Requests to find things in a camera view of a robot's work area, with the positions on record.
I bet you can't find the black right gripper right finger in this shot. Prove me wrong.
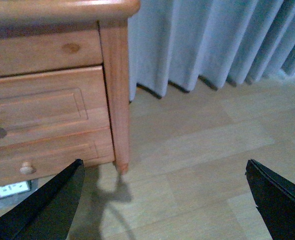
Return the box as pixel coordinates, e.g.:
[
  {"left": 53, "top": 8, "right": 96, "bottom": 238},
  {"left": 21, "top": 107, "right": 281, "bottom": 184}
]
[{"left": 245, "top": 159, "right": 295, "bottom": 240}]

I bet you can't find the wooden nightstand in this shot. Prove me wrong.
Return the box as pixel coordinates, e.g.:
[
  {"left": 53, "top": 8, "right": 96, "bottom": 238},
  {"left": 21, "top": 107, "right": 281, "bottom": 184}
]
[{"left": 0, "top": 0, "right": 141, "bottom": 174}]

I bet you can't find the grey curtain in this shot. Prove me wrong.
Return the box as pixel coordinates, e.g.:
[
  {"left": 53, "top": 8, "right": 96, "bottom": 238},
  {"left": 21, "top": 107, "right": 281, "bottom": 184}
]
[{"left": 128, "top": 0, "right": 295, "bottom": 100}]

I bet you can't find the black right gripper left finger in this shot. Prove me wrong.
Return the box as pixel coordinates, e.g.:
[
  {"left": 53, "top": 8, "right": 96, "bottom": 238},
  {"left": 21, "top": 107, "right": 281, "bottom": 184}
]
[{"left": 0, "top": 159, "right": 85, "bottom": 240}]

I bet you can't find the white floor power socket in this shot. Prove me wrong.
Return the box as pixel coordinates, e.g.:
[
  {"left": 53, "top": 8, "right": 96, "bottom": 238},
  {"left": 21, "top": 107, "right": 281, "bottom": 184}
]
[{"left": 0, "top": 180, "right": 32, "bottom": 209}]

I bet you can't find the lower drawer wooden knob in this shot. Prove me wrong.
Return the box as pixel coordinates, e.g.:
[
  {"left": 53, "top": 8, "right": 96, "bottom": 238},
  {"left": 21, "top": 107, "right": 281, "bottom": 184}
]
[{"left": 19, "top": 161, "right": 37, "bottom": 175}]

